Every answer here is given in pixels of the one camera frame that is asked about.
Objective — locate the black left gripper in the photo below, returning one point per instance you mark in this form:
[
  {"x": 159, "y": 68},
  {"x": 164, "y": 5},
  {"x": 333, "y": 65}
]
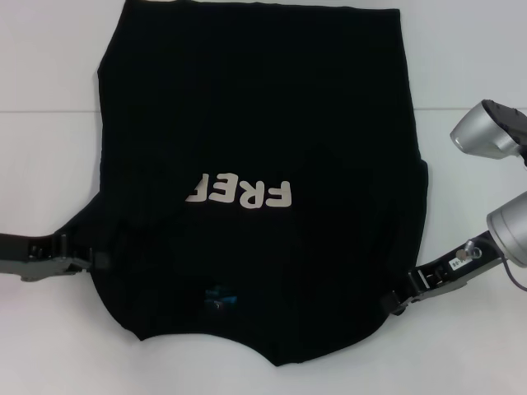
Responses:
[{"x": 33, "y": 253}]

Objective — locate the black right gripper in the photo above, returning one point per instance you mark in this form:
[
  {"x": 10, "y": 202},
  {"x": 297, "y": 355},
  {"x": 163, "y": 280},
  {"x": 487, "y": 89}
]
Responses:
[{"x": 444, "y": 277}]

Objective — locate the black shirt with FREE print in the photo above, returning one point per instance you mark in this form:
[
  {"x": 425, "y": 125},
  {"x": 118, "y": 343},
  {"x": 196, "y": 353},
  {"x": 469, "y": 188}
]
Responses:
[{"x": 255, "y": 103}]

